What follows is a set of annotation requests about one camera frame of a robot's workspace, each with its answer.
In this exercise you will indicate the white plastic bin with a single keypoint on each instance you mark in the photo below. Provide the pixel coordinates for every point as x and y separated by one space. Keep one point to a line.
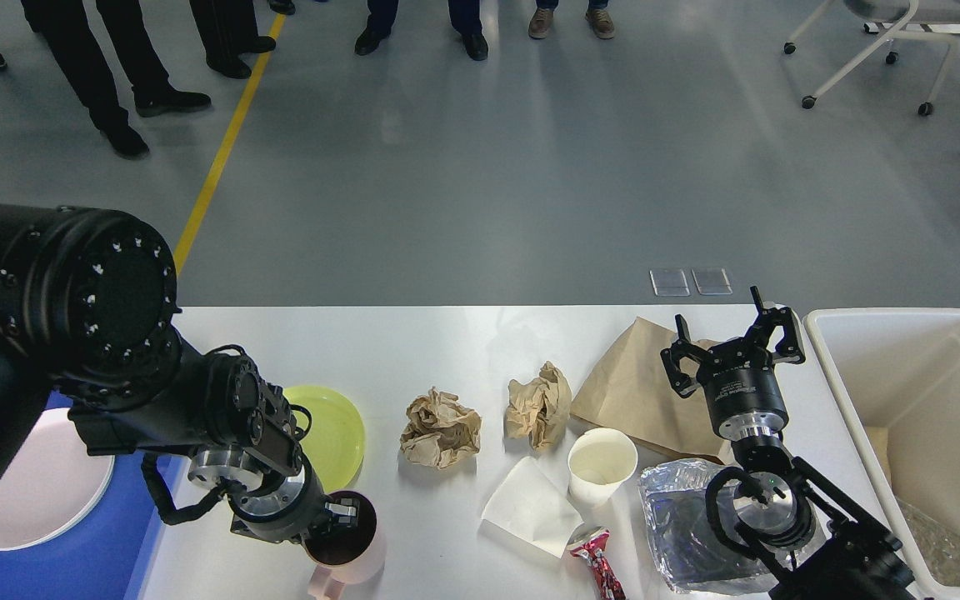
895 373

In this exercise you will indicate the silver foil bag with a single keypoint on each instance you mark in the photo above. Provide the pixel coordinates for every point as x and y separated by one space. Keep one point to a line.
685 549

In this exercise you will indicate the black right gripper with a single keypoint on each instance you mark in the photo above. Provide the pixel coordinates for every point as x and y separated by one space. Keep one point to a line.
742 394

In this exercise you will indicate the crumpled brown paper ball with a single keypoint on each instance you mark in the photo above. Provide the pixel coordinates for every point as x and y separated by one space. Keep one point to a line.
440 432

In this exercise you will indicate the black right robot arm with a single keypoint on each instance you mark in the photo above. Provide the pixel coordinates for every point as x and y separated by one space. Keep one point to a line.
834 548

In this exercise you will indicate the pink ribbed mug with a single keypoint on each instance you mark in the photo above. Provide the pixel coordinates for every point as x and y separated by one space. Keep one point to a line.
349 555

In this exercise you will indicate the white paper cup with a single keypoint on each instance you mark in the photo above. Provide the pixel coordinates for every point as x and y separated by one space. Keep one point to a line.
599 462

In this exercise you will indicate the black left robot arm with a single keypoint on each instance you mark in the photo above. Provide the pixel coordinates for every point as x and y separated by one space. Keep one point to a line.
87 301

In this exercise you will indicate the crumpled tan paper ball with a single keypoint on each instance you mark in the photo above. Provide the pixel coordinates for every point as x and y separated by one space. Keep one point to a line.
539 409

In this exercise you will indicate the floor outlet cover pair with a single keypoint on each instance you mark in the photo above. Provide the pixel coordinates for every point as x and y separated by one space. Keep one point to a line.
679 282

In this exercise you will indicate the white round plate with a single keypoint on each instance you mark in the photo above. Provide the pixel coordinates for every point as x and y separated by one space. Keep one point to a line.
51 484

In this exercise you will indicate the red snack wrapper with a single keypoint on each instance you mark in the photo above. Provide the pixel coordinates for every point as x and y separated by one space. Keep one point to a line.
589 543

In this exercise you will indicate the yellow plastic plate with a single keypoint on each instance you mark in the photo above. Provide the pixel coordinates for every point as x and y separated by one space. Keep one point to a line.
335 444

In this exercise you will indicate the white paper napkin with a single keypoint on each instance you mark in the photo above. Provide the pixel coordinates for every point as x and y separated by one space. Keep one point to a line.
528 506

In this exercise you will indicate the white rolling chair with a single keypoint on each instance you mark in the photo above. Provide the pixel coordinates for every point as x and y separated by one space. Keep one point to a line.
887 23

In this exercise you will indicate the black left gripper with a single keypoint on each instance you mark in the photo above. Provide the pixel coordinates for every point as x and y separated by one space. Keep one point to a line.
294 511

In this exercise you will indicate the flat brown paper bag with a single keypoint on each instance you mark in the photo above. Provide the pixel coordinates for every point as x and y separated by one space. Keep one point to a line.
629 390

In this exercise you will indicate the crumpled plastic in bin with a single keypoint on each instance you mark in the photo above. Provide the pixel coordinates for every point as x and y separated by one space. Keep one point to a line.
939 545

